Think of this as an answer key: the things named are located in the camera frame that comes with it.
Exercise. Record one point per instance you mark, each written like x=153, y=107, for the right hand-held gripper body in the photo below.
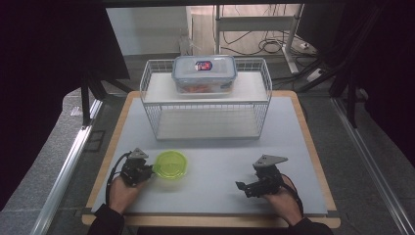
x=269, y=182

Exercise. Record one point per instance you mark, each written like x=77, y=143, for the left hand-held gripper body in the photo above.
x=133, y=173

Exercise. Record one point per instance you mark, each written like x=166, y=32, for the person's right hand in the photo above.
x=284, y=202

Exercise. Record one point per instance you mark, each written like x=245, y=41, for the person's left hand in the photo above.
x=124, y=196

